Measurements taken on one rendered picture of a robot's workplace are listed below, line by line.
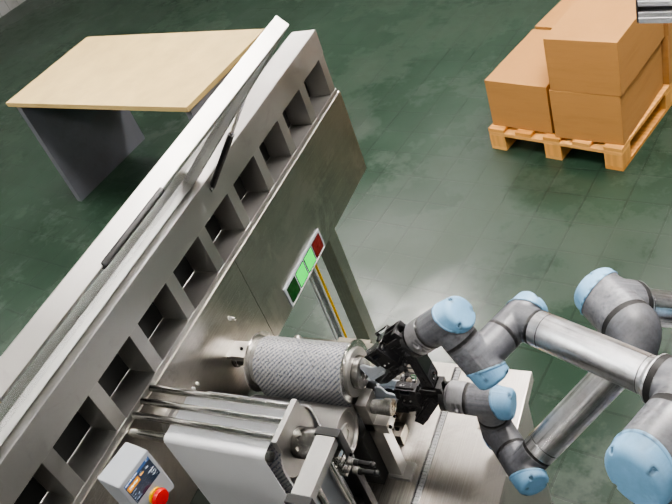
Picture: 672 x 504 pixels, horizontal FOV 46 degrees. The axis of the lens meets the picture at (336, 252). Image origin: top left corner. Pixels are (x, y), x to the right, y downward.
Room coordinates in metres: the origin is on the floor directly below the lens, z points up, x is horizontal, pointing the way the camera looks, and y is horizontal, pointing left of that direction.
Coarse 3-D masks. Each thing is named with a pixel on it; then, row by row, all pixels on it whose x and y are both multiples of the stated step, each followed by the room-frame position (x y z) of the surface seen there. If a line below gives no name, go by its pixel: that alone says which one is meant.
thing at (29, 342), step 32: (256, 64) 1.27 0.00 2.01; (224, 96) 1.18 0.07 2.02; (192, 128) 1.11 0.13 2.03; (224, 128) 1.48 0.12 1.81; (160, 160) 1.04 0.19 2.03; (224, 160) 1.56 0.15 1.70; (160, 192) 0.99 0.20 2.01; (128, 224) 0.93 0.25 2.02; (160, 224) 1.47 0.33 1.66; (96, 256) 0.88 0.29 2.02; (64, 288) 0.83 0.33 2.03; (32, 320) 0.78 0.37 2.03; (32, 352) 0.75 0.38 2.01; (64, 352) 1.17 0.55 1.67; (0, 384) 0.71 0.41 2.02
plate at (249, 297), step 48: (336, 96) 2.13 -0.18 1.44; (336, 144) 2.05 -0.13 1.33; (288, 192) 1.80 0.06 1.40; (336, 192) 1.98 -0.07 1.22; (288, 240) 1.73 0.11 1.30; (240, 288) 1.53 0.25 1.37; (192, 336) 1.36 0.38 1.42; (240, 336) 1.47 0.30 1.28; (192, 384) 1.30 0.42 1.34; (240, 384) 1.40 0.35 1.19; (96, 480) 1.05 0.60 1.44; (192, 480) 1.18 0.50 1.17
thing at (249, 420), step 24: (168, 408) 1.15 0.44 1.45; (192, 408) 1.12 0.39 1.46; (216, 408) 1.09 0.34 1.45; (240, 408) 1.08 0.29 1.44; (264, 408) 1.06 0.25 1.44; (288, 408) 1.02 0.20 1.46; (192, 432) 1.07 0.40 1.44; (216, 432) 1.05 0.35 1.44; (240, 432) 1.01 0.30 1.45; (264, 432) 0.99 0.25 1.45; (288, 432) 0.98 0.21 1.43
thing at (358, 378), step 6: (354, 360) 1.23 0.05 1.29; (360, 360) 1.23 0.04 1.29; (366, 360) 1.24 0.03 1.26; (354, 366) 1.22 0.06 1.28; (354, 372) 1.20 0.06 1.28; (360, 372) 1.21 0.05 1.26; (354, 378) 1.20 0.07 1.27; (360, 378) 1.20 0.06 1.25; (366, 378) 1.22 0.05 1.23; (354, 384) 1.20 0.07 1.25; (360, 384) 1.20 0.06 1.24; (366, 384) 1.21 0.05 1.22
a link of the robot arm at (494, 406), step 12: (468, 384) 1.16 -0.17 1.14; (468, 396) 1.13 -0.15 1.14; (480, 396) 1.12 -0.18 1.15; (492, 396) 1.10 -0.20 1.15; (504, 396) 1.09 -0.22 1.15; (516, 396) 1.11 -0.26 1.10; (468, 408) 1.12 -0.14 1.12; (480, 408) 1.10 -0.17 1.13; (492, 408) 1.08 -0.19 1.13; (504, 408) 1.07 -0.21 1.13; (516, 408) 1.10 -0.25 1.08; (480, 420) 1.11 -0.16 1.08; (492, 420) 1.09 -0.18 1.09; (504, 420) 1.08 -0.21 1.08
